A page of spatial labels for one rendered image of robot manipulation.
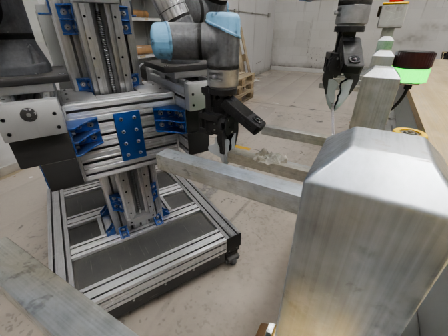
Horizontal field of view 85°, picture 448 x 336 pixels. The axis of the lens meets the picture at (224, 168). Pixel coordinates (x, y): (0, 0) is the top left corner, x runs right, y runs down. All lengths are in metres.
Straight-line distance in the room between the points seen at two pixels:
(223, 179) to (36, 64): 0.67
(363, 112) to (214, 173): 0.21
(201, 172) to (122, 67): 0.69
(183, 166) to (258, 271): 1.13
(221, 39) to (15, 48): 0.55
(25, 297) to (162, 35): 0.50
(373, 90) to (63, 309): 0.35
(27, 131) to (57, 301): 0.58
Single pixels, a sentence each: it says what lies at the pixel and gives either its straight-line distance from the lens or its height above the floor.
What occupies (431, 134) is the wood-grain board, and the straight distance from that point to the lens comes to 0.87.
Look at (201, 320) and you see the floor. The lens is 1.31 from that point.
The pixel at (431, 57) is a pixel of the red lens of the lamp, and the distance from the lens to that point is 0.56.
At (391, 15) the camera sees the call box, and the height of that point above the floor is 1.18.
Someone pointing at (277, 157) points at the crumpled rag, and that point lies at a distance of 0.61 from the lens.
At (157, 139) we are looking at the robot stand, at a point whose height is 0.78.
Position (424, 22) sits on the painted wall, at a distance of 8.35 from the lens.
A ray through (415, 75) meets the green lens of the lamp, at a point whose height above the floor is 1.08.
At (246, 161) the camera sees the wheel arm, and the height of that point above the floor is 0.85.
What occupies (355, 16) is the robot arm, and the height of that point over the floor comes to 1.17.
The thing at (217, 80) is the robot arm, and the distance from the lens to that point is 0.59.
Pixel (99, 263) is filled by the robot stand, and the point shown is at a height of 0.21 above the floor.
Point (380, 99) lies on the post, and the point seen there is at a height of 1.08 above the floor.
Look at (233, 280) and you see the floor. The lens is 1.42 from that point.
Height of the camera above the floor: 1.15
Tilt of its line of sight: 29 degrees down
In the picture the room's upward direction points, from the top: straight up
